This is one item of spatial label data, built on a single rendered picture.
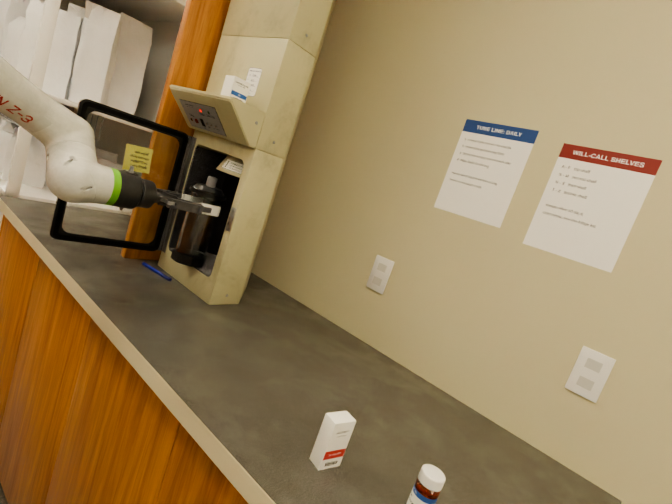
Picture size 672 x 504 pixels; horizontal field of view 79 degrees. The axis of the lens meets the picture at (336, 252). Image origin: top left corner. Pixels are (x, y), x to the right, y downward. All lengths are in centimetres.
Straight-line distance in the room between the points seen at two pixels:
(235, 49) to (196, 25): 16
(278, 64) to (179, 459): 96
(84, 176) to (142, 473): 65
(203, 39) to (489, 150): 94
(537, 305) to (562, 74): 61
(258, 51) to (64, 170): 60
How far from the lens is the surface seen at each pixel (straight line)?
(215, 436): 75
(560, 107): 126
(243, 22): 140
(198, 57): 149
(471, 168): 127
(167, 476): 95
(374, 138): 146
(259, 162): 119
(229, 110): 114
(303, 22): 125
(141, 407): 101
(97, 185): 110
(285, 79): 121
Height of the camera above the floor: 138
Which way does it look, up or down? 9 degrees down
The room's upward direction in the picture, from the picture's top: 19 degrees clockwise
